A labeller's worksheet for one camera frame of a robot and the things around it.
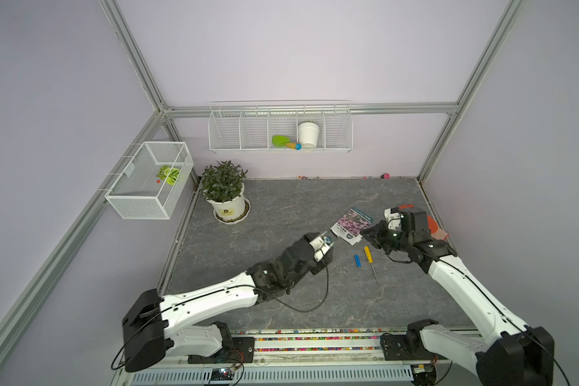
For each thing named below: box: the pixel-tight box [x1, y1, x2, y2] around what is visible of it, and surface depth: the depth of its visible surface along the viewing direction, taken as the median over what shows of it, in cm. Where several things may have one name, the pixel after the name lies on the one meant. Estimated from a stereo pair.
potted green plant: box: [201, 160, 251, 225], surface depth 97 cm
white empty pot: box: [297, 122, 320, 149], surface depth 95 cm
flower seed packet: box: [330, 207, 374, 246], surface depth 105 cm
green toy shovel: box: [271, 135, 302, 151], surface depth 101 cm
